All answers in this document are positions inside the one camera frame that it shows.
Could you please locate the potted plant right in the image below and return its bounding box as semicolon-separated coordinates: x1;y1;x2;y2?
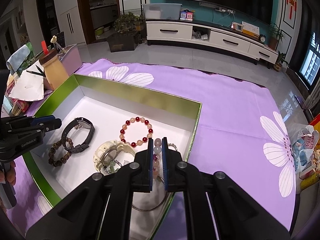
268;23;285;50

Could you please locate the yellow bear bottle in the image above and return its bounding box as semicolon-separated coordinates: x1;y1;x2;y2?
39;41;69;90

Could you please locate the person's left hand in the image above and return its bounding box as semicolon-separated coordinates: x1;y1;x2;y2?
0;160;16;186

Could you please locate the black wrist watch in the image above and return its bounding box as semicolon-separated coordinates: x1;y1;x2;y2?
61;117;95;154

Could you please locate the white plastic bag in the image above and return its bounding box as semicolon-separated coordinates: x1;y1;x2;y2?
288;123;319;173

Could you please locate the green cardboard box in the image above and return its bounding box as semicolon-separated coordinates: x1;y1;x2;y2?
22;73;203;240

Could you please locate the blue cloth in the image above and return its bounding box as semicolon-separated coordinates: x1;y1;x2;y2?
6;42;32;75

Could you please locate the silver bangle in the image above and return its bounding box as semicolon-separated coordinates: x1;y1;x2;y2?
132;176;168;212

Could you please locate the white tv cabinet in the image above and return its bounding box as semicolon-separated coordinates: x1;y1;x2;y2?
146;20;278;64

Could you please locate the cream white sport watch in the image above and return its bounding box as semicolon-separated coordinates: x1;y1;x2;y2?
93;140;136;176

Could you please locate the potted plant by door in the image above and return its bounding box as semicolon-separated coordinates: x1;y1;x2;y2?
107;11;144;53

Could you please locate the red pink bead bracelet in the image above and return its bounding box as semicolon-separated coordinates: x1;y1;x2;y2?
119;116;154;148

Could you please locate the brown wooden bead bracelet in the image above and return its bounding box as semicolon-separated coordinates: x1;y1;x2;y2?
48;134;74;168

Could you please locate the small alarm clock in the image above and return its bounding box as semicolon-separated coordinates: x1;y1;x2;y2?
259;34;266;43

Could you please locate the clear storage bin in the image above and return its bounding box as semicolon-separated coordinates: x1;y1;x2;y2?
143;3;182;20

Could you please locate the purple floral tablecloth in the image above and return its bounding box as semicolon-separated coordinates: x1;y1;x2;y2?
7;59;296;234

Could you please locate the white paper sheet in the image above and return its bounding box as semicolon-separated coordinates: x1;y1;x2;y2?
9;60;44;102

